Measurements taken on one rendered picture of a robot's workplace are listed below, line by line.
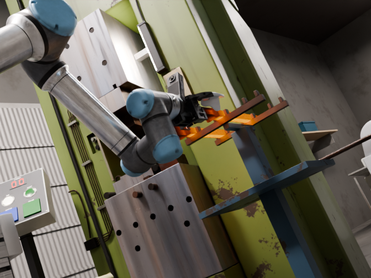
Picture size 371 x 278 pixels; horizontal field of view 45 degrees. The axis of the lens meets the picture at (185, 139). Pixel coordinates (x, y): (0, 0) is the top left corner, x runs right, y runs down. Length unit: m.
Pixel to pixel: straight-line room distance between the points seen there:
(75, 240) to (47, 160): 0.88
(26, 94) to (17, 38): 4.23
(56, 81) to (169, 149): 0.35
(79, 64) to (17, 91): 3.11
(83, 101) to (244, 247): 1.01
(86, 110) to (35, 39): 0.23
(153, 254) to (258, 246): 0.43
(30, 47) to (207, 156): 1.08
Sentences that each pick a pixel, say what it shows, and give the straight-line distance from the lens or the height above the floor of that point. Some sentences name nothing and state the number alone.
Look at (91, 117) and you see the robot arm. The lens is 1.20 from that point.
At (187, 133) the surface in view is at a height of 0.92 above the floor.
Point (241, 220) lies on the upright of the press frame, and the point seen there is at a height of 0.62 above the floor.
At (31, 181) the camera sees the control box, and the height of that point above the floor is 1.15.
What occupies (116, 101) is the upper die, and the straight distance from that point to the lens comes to 2.03.
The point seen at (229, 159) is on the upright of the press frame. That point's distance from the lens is 1.93.
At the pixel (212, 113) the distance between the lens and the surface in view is 1.42.
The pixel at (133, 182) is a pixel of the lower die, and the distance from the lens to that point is 1.95.
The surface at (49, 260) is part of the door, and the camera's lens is 4.52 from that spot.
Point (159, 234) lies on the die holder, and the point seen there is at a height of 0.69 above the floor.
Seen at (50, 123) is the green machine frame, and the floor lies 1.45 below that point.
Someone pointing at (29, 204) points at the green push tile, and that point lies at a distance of 2.06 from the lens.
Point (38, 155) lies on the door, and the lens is 4.89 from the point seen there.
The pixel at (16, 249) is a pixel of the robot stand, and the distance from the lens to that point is 1.02.
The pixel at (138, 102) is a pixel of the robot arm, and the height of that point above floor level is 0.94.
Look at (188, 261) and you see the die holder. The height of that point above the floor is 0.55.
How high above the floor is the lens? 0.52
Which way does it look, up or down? 15 degrees up
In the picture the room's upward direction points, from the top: 23 degrees counter-clockwise
